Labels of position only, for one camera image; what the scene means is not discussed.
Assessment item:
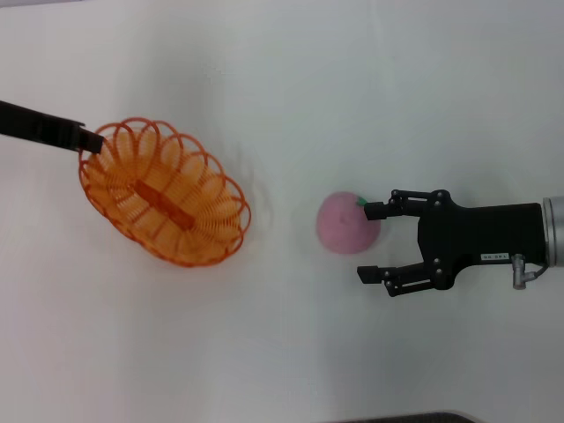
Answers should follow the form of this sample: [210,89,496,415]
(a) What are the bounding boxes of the thin grey gripper cable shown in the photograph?
[523,263,550,281]

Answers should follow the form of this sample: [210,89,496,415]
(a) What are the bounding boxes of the silver elbow cable connector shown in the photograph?
[510,253,528,291]

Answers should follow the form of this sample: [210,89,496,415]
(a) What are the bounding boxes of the pink plush peach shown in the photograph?
[315,190,382,256]

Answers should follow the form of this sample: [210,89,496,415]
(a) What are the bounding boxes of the dark robot torso edge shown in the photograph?
[343,412,477,423]

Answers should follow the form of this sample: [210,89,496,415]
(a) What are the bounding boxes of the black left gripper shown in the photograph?
[0,100,107,154]

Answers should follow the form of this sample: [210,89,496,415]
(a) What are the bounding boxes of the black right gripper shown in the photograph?
[356,189,547,298]

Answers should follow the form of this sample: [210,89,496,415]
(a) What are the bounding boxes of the orange plastic wire basket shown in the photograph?
[78,116,252,269]

